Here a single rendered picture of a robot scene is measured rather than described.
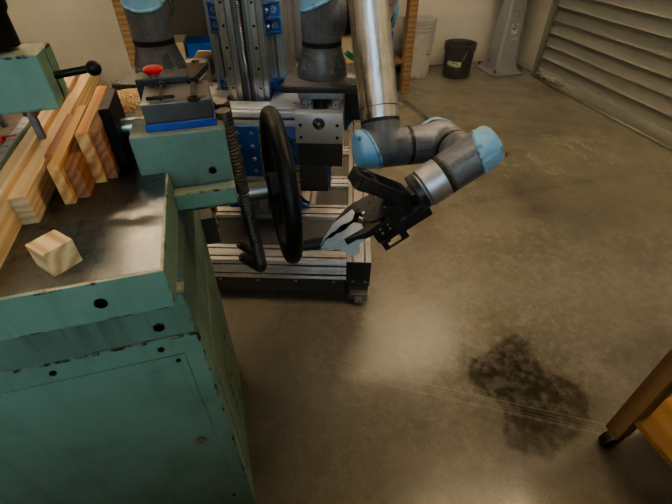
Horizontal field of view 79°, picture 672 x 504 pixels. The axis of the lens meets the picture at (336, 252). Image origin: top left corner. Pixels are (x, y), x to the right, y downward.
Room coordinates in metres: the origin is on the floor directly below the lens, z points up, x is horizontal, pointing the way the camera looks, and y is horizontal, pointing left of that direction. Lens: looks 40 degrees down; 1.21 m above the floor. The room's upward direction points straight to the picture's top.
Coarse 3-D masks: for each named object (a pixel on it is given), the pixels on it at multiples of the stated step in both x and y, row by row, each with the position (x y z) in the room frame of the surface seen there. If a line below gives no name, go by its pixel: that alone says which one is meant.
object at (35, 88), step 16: (16, 48) 0.58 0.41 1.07; (32, 48) 0.58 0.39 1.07; (48, 48) 0.60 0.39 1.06; (0, 64) 0.54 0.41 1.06; (16, 64) 0.54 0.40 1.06; (32, 64) 0.55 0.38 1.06; (48, 64) 0.58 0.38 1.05; (0, 80) 0.54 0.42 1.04; (16, 80) 0.54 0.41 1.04; (32, 80) 0.55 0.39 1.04; (48, 80) 0.55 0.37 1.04; (64, 80) 0.61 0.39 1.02; (0, 96) 0.53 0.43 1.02; (16, 96) 0.54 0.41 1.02; (32, 96) 0.54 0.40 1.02; (48, 96) 0.55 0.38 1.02; (64, 96) 0.58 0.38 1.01; (0, 112) 0.53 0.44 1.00; (16, 112) 0.54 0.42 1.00; (32, 112) 0.56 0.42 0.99
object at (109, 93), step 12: (108, 96) 0.62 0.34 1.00; (108, 108) 0.57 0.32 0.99; (120, 108) 0.64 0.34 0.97; (108, 120) 0.57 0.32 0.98; (120, 120) 0.61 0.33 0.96; (132, 120) 0.61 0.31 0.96; (108, 132) 0.56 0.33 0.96; (120, 132) 0.58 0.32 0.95; (120, 144) 0.57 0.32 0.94; (120, 156) 0.57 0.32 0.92
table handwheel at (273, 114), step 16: (272, 112) 0.66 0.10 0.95; (272, 128) 0.62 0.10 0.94; (272, 144) 0.60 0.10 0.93; (288, 144) 0.59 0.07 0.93; (272, 160) 0.69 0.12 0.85; (288, 160) 0.57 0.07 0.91; (272, 176) 0.65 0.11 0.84; (288, 176) 0.55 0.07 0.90; (256, 192) 0.64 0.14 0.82; (272, 192) 0.63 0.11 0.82; (288, 192) 0.54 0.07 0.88; (272, 208) 0.74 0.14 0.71; (288, 208) 0.53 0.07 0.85; (288, 224) 0.53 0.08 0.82; (288, 240) 0.53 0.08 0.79; (288, 256) 0.55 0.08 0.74
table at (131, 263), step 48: (96, 192) 0.50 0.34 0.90; (144, 192) 0.50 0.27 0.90; (192, 192) 0.55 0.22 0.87; (96, 240) 0.39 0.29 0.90; (144, 240) 0.39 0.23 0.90; (0, 288) 0.31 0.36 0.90; (48, 288) 0.31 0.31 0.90; (96, 288) 0.32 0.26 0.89; (144, 288) 0.33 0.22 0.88; (0, 336) 0.29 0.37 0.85
